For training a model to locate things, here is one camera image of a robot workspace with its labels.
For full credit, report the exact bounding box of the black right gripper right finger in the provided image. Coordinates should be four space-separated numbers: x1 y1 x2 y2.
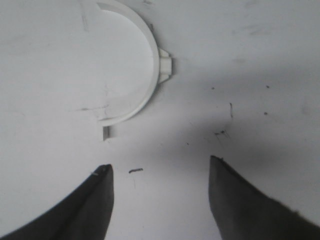
208 155 320 240

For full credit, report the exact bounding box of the white curved pipe clamp half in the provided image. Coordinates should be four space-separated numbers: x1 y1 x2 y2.
95 0 177 141

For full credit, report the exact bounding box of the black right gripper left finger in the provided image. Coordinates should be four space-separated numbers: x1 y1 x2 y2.
1 164 114 240

